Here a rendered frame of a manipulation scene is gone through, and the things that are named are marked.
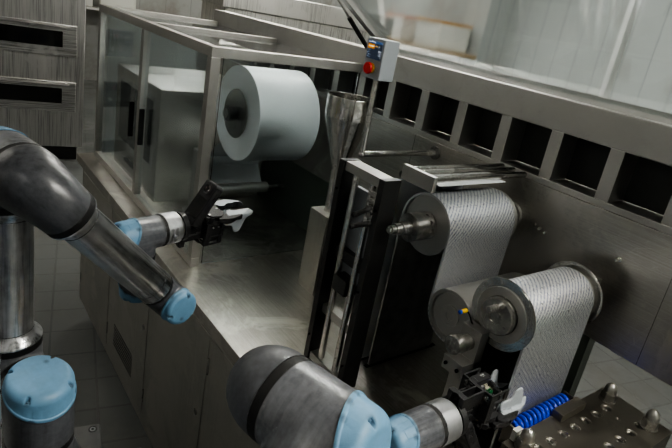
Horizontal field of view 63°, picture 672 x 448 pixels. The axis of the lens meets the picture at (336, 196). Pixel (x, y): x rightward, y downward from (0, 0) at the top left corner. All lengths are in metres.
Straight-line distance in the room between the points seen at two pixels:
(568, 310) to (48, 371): 1.01
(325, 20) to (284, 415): 3.87
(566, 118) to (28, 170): 1.14
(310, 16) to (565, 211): 3.18
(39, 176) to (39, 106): 4.58
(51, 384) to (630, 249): 1.20
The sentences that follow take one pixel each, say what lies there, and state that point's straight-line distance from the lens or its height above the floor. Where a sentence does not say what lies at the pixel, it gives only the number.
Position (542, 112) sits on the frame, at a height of 1.61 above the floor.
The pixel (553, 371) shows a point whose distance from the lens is 1.33.
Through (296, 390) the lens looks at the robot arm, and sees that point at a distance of 0.67.
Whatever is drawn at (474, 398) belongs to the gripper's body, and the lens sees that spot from 1.07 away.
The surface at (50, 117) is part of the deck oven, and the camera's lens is 5.60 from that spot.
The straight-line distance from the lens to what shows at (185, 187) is 1.85.
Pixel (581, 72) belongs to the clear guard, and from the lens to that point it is 1.35.
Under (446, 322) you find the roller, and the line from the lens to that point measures 1.26.
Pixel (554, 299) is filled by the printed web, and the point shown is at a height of 1.29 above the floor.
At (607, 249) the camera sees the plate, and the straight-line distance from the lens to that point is 1.39.
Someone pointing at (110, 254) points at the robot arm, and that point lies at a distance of 1.06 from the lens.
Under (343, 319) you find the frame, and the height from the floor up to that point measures 1.07.
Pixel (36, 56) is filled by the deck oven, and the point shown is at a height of 0.93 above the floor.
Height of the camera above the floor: 1.76
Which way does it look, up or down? 18 degrees down
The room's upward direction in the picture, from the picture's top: 11 degrees clockwise
